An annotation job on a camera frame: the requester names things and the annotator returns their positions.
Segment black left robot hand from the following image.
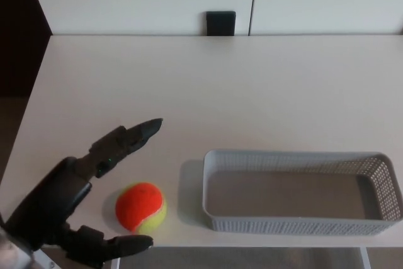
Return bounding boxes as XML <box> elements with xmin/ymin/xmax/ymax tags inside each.
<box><xmin>4</xmin><ymin>118</ymin><xmax>164</xmax><ymax>267</ymax></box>

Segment grey perforated plastic basket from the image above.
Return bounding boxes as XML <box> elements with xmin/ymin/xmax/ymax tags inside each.
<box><xmin>201</xmin><ymin>149</ymin><xmax>403</xmax><ymax>237</ymax></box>

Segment orange and yellow tennis ball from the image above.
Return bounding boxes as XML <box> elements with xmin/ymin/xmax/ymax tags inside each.
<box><xmin>115</xmin><ymin>181</ymin><xmax>168</xmax><ymax>235</ymax></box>

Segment white table leg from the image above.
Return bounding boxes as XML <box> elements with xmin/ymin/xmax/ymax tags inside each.
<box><xmin>360</xmin><ymin>246</ymin><xmax>372</xmax><ymax>269</ymax></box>

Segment black wall socket plate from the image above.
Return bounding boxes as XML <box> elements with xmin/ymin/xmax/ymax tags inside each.
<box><xmin>206</xmin><ymin>11</ymin><xmax>237</xmax><ymax>37</ymax></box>

